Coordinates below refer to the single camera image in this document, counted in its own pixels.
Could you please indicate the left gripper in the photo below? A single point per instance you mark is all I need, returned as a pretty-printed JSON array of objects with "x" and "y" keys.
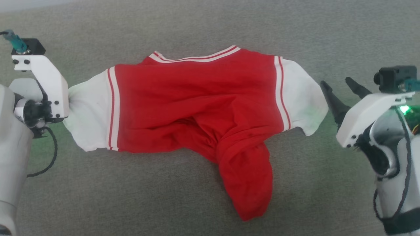
[{"x": 32, "y": 113}]

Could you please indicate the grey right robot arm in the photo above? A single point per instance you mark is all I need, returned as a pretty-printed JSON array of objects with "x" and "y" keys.
[{"x": 402, "y": 196}]

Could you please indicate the red and white shirt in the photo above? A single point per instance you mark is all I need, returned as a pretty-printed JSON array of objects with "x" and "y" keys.
[{"x": 197, "y": 108}]

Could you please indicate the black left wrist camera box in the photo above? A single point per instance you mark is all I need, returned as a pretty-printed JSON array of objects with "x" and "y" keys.
[{"x": 31, "y": 46}]

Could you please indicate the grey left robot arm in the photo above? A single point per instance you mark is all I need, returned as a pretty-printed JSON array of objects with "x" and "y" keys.
[{"x": 11, "y": 164}]

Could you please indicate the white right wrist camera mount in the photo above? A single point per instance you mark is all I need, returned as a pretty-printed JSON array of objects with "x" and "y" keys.
[{"x": 367, "y": 118}]

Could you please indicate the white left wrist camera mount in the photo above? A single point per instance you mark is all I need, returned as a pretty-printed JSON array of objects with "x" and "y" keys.
[{"x": 49, "y": 85}]

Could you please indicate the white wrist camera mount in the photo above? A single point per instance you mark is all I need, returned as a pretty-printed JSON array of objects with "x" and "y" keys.
[
  {"x": 367, "y": 118},
  {"x": 49, "y": 85}
]

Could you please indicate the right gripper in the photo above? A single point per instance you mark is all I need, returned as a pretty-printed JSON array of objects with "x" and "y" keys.
[{"x": 387, "y": 144}]

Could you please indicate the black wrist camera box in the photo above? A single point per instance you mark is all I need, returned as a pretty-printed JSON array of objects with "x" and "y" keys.
[
  {"x": 31, "y": 46},
  {"x": 395, "y": 78}
]

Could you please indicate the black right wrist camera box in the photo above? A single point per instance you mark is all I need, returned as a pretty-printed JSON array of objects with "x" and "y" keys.
[{"x": 395, "y": 78}]

